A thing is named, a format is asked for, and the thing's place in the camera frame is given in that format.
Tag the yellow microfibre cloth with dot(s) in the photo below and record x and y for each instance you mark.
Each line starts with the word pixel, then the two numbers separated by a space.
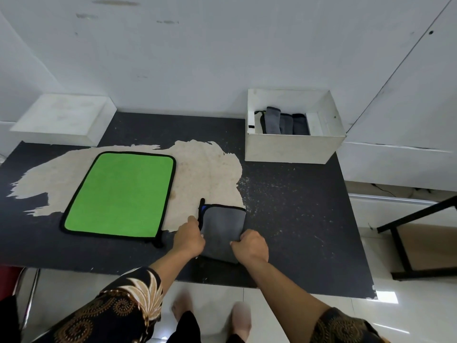
pixel 272 121

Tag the person's right hand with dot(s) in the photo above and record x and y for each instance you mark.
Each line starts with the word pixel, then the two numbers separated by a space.
pixel 251 248

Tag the white flat box lid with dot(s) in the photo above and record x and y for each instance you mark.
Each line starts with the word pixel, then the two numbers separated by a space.
pixel 60 117

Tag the black stool frame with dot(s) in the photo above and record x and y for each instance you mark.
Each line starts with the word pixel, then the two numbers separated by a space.
pixel 401 253

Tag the person's foot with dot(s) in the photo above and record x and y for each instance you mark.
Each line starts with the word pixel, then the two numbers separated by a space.
pixel 182 305
pixel 241 317

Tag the person's right foot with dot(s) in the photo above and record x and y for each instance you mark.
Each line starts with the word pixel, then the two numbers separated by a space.
pixel 241 317

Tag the person's patterned sleeve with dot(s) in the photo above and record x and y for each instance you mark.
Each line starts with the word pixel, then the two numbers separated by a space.
pixel 346 328
pixel 107 310

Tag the red chair with metal legs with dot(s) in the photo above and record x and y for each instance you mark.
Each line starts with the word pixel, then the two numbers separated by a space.
pixel 7 282

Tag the green microfibre cloth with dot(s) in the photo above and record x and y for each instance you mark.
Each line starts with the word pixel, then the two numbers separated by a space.
pixel 121 192

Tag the person's left hand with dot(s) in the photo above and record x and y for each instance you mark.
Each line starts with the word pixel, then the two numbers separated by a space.
pixel 189 241

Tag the person's patterned left sleeve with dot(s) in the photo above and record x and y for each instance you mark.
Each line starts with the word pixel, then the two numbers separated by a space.
pixel 107 310

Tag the person's left foot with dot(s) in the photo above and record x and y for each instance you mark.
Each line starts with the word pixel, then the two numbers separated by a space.
pixel 182 305

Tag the person's right forearm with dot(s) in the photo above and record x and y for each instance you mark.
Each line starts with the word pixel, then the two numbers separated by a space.
pixel 285 303

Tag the white box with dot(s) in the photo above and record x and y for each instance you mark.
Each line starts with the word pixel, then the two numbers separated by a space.
pixel 292 150

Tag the person's left forearm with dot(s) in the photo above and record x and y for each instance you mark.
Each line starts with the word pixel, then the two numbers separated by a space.
pixel 171 271

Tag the metal floor rail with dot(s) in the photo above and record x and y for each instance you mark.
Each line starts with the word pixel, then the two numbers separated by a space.
pixel 389 198

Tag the person's dark trousers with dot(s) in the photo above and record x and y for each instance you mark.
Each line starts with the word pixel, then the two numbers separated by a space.
pixel 189 330

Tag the person's patterned right sleeve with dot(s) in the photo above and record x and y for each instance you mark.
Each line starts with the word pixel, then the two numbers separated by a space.
pixel 346 328

